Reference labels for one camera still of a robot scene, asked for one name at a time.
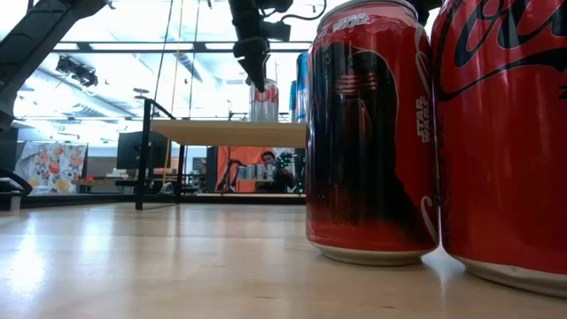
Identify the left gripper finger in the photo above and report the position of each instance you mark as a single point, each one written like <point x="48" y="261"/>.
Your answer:
<point x="257" y="66"/>

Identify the blue silver Red Bull can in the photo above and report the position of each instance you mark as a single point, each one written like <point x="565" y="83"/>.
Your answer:
<point x="292" y="104"/>
<point x="302" y="88"/>

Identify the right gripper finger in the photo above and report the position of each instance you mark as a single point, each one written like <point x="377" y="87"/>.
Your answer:
<point x="429" y="11"/>

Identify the floral patterned cloth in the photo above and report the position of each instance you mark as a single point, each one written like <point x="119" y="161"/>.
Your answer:
<point x="53" y="168"/>

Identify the red Coke Zero can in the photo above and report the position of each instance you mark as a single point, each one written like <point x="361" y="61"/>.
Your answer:
<point x="505" y="155"/>

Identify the wooden shelf black metal frame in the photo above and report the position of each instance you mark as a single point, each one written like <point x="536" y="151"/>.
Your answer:
<point x="230" y="133"/>

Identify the Star Wars Coca-Cola can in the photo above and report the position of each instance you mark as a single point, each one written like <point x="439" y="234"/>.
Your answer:
<point x="372" y="155"/>

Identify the black metal rig frame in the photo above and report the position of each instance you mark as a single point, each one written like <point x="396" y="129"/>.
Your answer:
<point x="88" y="199"/>

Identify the silver Diet Coke can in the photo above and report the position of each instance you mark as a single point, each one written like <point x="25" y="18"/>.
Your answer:
<point x="266" y="108"/>

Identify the black ceiling-mounted device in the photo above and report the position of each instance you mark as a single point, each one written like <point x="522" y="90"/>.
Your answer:
<point x="80" y="73"/>

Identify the black monitor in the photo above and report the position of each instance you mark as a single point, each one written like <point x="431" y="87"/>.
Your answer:
<point x="128" y="150"/>

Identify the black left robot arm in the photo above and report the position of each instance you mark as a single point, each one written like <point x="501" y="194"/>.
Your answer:
<point x="40" y="49"/>

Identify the orange panel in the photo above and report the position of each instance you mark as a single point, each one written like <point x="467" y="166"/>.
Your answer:
<point x="246" y="157"/>

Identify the person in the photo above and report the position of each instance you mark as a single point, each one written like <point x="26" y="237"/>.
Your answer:
<point x="268" y="157"/>

